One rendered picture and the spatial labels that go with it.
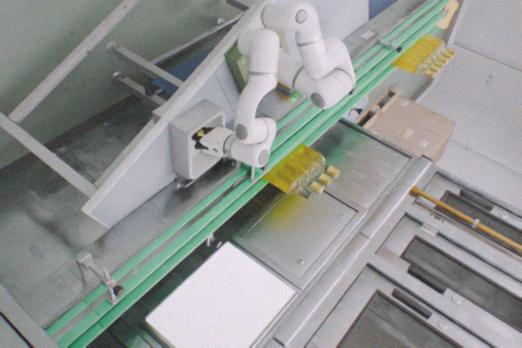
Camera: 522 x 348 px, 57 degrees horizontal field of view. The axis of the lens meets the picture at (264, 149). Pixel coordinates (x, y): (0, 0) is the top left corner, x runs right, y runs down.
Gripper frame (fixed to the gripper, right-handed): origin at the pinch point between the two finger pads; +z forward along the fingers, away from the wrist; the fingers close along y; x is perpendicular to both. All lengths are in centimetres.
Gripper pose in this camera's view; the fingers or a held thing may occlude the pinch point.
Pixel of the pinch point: (198, 133)
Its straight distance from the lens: 164.8
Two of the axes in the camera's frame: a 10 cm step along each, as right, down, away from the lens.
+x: -1.5, -8.0, -5.8
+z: -7.7, -2.7, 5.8
